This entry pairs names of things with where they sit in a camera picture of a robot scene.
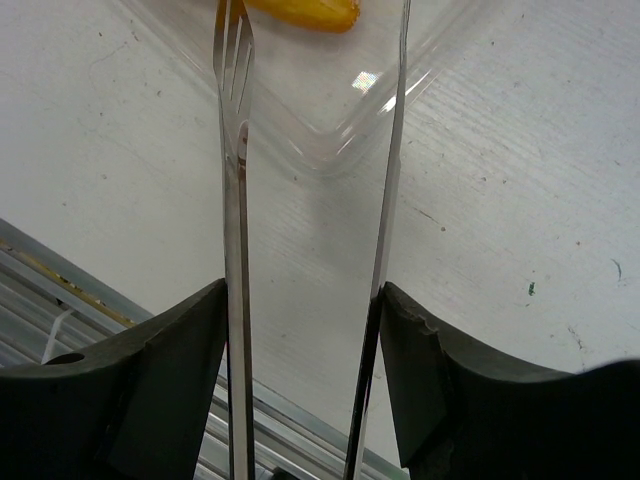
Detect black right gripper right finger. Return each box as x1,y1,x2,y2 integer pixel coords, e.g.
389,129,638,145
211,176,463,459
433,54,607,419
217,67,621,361
381,283,639,479

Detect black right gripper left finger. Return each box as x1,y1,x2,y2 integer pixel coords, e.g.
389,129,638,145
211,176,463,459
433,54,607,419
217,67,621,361
1,280,227,479

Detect sugared half bun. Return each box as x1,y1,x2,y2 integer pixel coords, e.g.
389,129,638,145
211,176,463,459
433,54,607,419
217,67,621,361
244,0,360,34

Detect metal serving tongs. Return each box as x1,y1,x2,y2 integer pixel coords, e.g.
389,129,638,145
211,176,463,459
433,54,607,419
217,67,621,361
212,1,411,479

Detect clear plastic tray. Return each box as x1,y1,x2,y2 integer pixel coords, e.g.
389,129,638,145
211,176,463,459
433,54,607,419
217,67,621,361
112,0,486,177

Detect aluminium frame rail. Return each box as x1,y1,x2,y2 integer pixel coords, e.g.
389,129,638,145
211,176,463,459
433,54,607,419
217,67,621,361
0,217,409,480

